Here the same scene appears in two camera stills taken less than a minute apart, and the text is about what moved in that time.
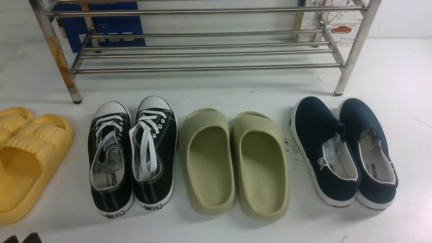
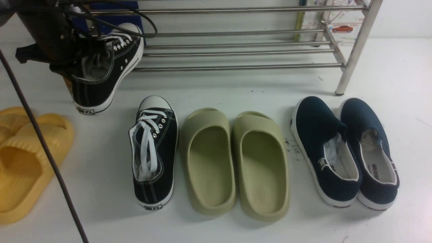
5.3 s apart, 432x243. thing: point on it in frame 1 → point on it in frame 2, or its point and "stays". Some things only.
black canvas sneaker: [110, 156] → [105, 67]
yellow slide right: [29, 158] stays
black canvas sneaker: [153, 143] stays
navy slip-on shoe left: [319, 134] stays
